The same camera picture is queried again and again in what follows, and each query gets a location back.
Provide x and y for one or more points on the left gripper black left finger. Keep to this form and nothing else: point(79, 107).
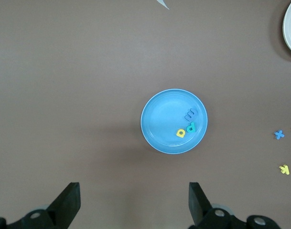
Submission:
point(64, 205)

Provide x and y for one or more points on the small white paper scrap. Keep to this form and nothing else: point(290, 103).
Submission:
point(163, 3)

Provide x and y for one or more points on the yellow foam letter k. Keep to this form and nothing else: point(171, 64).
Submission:
point(285, 169)

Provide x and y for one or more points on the teal foam letter p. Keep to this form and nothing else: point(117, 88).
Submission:
point(193, 128)

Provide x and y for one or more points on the blue foam letter m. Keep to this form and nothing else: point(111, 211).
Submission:
point(188, 116)

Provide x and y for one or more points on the blue plate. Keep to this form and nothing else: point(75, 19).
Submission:
point(162, 121)

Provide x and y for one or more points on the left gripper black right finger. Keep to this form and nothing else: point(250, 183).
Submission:
point(200, 205)

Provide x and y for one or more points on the yellow foam letter a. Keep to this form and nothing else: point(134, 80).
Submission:
point(178, 134)

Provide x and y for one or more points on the blue foam letter x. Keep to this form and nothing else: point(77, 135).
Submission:
point(279, 134)

